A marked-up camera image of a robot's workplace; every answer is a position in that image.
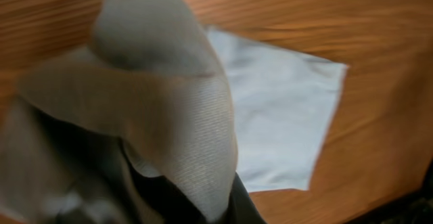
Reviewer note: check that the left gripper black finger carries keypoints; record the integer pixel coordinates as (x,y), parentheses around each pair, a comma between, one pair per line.
(241,209)

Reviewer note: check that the light blue printed t-shirt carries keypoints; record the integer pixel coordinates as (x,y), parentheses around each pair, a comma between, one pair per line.
(154,117)

